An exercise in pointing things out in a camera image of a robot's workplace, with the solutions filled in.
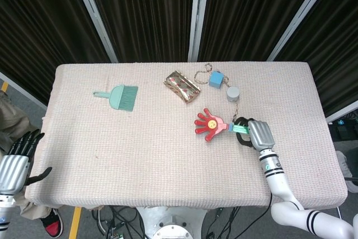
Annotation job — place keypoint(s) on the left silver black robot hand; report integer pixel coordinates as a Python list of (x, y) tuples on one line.
[(12, 170)]

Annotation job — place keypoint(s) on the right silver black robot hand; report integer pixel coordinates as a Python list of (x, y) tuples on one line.
[(261, 135)]

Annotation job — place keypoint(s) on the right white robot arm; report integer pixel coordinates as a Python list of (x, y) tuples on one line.
[(282, 185)]

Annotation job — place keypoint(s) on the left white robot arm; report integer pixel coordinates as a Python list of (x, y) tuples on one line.
[(5, 213)]

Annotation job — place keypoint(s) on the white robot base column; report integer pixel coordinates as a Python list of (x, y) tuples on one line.
[(170, 222)]

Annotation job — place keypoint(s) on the mint green hand brush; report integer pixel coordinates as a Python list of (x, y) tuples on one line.
[(118, 99)]

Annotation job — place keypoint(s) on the beige trousers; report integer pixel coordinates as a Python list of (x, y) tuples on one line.
[(14, 121)]

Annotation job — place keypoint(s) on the small white lidded jar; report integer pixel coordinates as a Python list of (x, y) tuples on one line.
[(233, 94)]

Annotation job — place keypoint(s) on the red black sneaker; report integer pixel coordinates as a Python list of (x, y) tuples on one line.
[(53, 223)]

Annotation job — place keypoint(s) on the light blue cube block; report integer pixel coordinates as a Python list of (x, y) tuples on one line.
[(215, 80)]

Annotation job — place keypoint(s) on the black equipment box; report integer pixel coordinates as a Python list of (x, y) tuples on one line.
[(342, 131)]

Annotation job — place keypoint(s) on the white sneaker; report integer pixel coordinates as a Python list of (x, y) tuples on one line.
[(346, 166)]

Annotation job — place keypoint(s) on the gold snack packet red print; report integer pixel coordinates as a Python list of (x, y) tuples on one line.
[(181, 88)]

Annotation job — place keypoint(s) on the pink waffle-weave table cloth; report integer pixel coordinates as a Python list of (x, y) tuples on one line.
[(156, 149)]

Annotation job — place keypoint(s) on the dark partition panel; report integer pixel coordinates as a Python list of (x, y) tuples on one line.
[(251, 12), (42, 26), (145, 12), (332, 40)]

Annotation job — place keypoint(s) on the white partition frame post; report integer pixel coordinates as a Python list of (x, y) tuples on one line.
[(95, 20), (342, 113), (198, 15), (300, 18)]

